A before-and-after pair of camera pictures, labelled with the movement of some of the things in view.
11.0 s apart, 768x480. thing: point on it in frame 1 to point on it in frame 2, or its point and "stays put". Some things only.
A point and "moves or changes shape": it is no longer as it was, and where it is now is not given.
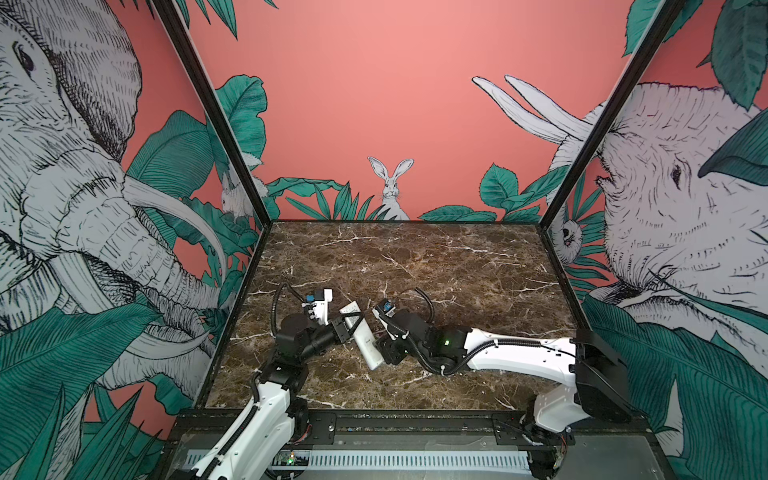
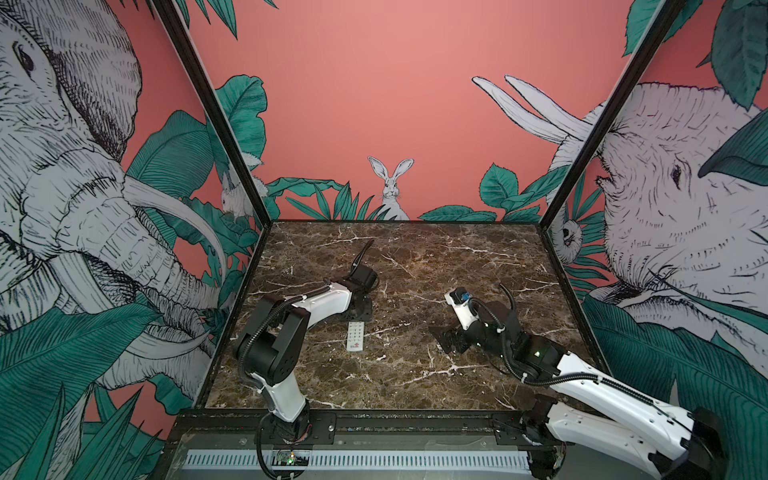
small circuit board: [292, 458] stays put
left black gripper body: [323, 341] to [365, 312]
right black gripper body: [396, 350] to [478, 338]
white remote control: [363, 336] moves or changes shape
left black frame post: [170, 14] stays put
